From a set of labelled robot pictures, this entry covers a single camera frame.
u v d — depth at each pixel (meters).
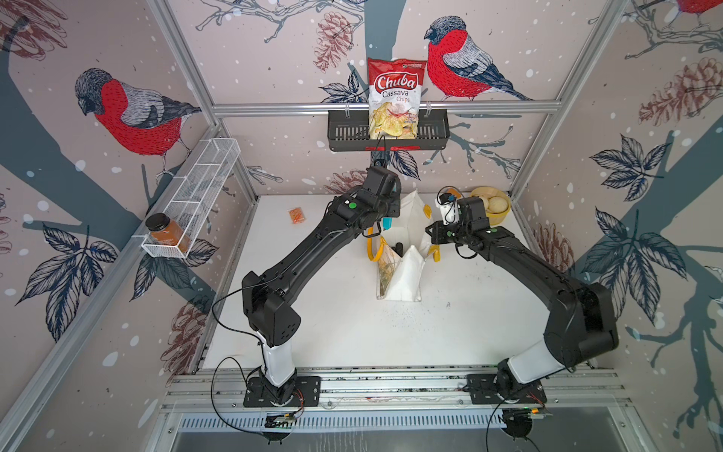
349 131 0.95
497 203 1.11
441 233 0.77
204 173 0.86
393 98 0.85
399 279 0.89
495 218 1.10
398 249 1.03
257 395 0.72
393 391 0.75
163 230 0.60
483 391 0.73
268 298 0.45
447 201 0.79
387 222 0.78
